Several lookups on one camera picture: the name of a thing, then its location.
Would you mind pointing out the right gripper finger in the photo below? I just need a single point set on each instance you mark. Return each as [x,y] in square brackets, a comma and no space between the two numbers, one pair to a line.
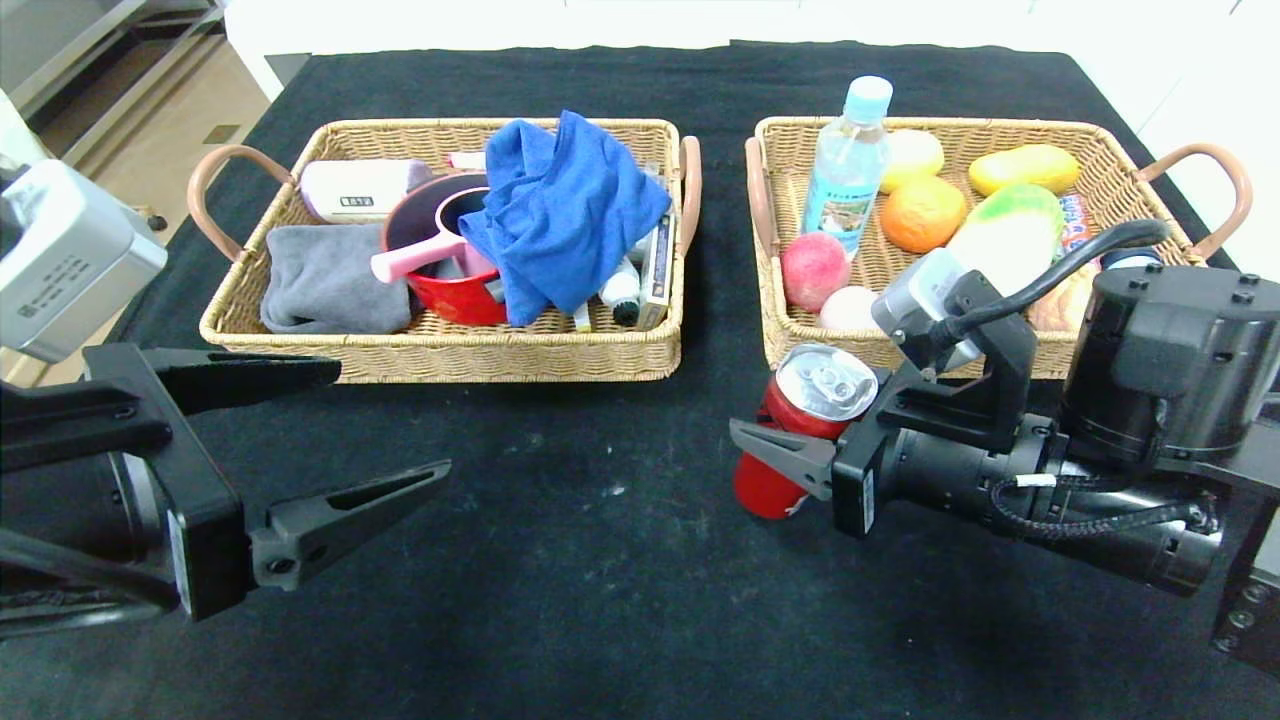
[790,458]

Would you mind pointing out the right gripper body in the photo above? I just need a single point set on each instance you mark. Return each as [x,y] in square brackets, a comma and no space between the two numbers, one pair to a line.
[860,490]

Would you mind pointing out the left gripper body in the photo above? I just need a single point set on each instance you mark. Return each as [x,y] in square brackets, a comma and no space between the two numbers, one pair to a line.
[196,508]

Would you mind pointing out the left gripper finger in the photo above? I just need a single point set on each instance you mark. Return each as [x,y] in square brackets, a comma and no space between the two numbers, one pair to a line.
[250,375]
[350,515]

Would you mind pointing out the red soda can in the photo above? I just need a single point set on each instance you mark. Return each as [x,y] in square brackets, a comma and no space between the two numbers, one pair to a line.
[770,490]

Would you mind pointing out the white brush-tip bottle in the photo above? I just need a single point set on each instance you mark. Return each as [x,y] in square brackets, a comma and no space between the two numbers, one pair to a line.
[622,290]

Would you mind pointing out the cream marker pen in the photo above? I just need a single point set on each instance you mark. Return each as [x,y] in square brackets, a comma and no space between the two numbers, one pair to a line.
[582,320]

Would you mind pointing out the orange fruit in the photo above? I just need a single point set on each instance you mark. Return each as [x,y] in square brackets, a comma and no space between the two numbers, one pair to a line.
[925,215]

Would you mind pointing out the clear water bottle blue cap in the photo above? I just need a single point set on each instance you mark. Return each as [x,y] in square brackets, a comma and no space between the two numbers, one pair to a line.
[845,170]

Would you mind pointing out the blue microfibre cloth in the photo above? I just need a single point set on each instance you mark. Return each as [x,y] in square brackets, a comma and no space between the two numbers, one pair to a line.
[570,220]

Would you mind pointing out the grey cloth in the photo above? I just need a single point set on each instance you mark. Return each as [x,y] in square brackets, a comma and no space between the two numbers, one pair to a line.
[330,280]

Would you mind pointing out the pale pink peach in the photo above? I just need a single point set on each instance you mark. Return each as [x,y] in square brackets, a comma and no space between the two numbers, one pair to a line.
[850,308]

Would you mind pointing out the wooden rack on wheels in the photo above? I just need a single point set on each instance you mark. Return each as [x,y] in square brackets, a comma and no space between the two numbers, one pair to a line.
[155,215]

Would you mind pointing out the red peach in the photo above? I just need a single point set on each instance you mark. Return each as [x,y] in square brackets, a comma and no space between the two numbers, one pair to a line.
[815,272]

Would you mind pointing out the pink saucepan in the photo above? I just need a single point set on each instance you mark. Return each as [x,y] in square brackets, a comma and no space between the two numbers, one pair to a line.
[410,260]

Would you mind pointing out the red cooking pot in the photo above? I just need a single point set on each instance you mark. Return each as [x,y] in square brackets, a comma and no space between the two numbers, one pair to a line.
[450,295]

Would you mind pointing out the white cylindrical pouch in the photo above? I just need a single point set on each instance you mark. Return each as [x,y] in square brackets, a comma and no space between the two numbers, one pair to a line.
[355,185]

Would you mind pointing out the black table cloth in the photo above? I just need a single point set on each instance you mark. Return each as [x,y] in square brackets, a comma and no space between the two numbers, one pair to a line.
[550,600]

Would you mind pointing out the cream and black card box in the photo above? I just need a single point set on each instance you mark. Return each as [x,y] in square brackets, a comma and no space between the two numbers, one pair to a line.
[658,270]

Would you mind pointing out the brown bread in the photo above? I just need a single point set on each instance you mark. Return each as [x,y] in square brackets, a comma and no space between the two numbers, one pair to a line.
[1065,300]

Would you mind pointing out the toy napa cabbage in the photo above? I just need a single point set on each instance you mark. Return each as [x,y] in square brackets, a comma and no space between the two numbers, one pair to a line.
[1010,230]

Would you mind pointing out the white tube pink cap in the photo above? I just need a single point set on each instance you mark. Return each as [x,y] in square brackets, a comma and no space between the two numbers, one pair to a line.
[468,160]

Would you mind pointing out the yellow lemon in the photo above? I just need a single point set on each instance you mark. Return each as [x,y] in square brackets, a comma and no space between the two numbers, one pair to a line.
[915,155]

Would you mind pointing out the white hanging cloth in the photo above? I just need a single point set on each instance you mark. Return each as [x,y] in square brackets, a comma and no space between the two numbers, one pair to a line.
[20,130]

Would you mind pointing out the orange and blue snack packet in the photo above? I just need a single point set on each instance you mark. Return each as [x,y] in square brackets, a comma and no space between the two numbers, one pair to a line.
[1078,220]

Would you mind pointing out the grey wooden shelf unit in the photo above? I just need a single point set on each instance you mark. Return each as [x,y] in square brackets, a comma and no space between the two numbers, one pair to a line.
[100,60]

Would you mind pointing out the dark blue jar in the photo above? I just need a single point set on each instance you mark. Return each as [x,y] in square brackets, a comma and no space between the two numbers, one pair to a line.
[1130,258]

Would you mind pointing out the yellow mango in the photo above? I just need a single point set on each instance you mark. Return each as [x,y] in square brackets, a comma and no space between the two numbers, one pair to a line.
[1020,170]

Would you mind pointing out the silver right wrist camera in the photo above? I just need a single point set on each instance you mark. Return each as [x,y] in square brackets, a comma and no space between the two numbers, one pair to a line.
[920,295]

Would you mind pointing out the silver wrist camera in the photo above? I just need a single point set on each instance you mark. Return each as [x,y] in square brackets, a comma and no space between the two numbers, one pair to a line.
[920,295]
[60,260]

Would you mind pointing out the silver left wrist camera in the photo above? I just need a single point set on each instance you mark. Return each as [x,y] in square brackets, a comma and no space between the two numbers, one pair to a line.
[60,260]

